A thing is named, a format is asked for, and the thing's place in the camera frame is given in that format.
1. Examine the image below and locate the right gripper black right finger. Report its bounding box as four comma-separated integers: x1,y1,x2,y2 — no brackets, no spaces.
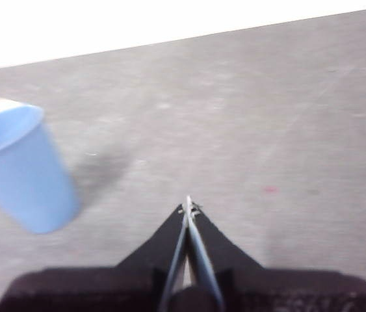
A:
185,194,366,312

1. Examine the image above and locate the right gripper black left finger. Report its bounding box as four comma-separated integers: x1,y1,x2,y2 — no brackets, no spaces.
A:
0,203,190,312

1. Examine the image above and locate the blue ribbed plastic cup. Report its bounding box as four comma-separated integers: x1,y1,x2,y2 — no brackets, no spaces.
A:
0,97,83,235

